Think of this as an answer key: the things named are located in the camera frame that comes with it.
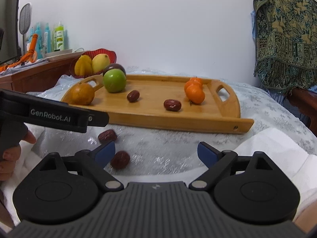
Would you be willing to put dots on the green spray bottle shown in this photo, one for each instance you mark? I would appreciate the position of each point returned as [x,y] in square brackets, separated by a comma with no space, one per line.
[59,37]

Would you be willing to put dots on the wooden serving tray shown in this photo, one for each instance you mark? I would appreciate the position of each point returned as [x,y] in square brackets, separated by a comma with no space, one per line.
[218,113]

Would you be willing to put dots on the green patterned fringed cloth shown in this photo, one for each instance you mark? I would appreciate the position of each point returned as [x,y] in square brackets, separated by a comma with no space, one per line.
[285,36]

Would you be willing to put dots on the wooden side cabinet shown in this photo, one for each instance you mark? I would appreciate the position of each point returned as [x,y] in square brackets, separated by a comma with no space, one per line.
[38,76]

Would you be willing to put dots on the person left hand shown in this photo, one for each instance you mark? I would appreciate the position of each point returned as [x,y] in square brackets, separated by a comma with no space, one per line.
[12,133]

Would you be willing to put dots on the snowflake lace tablecloth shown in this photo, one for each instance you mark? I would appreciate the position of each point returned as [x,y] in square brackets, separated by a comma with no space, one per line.
[155,152]

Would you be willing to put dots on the blue bottle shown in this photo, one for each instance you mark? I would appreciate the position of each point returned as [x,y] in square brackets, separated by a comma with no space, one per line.
[47,39]
[38,47]

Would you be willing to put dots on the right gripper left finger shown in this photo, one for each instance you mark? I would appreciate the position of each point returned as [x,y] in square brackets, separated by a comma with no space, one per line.
[93,163]

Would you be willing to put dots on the dark wooden chair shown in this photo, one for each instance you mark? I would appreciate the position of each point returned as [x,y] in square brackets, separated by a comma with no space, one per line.
[306,102]

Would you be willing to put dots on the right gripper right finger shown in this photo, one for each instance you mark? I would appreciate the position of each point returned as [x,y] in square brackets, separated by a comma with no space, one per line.
[219,164]

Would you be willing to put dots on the black monitor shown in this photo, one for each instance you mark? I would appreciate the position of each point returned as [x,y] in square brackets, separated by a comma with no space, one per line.
[9,30]

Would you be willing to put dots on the large dull orange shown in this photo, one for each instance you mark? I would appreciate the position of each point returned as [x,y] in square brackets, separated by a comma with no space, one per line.
[82,94]

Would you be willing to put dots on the white towel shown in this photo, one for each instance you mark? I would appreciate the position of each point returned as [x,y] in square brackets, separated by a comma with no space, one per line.
[295,162]

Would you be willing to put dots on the red jujube date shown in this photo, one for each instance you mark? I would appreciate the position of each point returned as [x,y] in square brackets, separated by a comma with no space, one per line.
[120,160]
[133,96]
[172,105]
[108,135]

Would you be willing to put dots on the green apple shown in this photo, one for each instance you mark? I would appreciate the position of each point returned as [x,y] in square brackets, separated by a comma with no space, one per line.
[114,80]

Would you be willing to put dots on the yellow starfruit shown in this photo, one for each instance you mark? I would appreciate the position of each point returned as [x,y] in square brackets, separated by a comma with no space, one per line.
[83,66]

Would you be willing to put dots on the yellow mango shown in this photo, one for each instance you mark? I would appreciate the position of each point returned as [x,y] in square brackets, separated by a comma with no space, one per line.
[99,62]

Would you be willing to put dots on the mandarin orange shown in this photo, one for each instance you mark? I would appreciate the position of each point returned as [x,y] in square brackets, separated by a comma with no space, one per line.
[196,79]
[195,94]
[192,83]

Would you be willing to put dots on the white tray on cabinet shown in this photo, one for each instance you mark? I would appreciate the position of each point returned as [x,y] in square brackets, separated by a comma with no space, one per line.
[64,54]

